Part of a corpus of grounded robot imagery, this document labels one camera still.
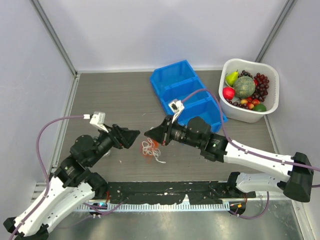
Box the white cable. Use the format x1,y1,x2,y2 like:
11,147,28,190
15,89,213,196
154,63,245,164
141,138,167,165

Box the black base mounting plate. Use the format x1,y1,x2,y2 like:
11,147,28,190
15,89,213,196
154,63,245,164
108,181,256,205

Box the green lime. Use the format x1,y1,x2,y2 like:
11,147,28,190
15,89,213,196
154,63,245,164
252,103,267,112

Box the green melon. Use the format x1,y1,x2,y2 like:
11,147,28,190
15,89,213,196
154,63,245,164
233,76,256,99

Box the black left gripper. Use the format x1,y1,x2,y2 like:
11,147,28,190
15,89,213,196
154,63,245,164
88,122,140,166

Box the red yellow cherries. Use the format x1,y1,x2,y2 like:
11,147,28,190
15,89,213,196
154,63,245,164
239,98,261,110

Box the dark red grape bunch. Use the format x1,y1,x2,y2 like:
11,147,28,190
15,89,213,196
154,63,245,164
252,72,270,102

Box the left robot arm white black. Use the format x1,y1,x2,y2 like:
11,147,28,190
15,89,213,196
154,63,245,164
3,124,140,240

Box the green yellow pear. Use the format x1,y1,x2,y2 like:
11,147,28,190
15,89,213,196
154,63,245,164
225,71,239,87

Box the clear glass bottle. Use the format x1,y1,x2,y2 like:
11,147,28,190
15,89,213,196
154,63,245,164
103,150,111,157

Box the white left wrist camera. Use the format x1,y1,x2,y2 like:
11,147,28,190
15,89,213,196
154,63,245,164
89,111,110,133

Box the perforated cable duct strip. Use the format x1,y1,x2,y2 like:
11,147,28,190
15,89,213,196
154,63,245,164
74,202,230,213

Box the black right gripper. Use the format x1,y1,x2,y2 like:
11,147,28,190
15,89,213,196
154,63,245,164
145,114,202,149

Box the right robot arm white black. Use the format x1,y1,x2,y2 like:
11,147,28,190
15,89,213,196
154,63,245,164
144,116,314,203

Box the red apple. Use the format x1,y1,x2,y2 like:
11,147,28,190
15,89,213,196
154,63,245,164
222,86,236,101

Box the white fruit basket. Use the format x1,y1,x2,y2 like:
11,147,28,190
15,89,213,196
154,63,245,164
218,58,280,123

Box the blue three-compartment bin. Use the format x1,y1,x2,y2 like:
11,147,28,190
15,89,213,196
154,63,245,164
150,60,222,133

